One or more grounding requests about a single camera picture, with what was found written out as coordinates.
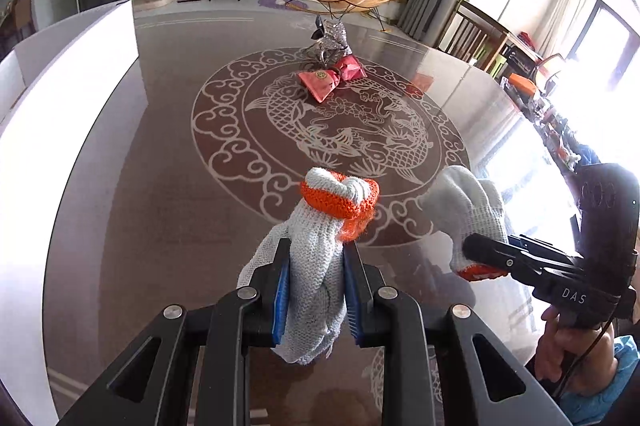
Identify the red gift pouch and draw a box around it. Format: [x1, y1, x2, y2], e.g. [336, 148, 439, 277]
[297, 55, 367, 104]

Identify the person's right hand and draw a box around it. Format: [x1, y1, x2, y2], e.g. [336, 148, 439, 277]
[534, 306, 618, 397]

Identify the white knit glove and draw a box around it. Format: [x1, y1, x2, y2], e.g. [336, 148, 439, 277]
[238, 167, 380, 365]

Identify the wooden dining chair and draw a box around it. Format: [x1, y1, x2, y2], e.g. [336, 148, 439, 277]
[434, 0, 541, 74]

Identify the floral fabric bow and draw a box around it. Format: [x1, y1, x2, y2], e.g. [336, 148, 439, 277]
[302, 15, 352, 69]

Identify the white glove orange cuff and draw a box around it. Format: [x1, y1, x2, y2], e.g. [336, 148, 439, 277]
[418, 165, 508, 282]

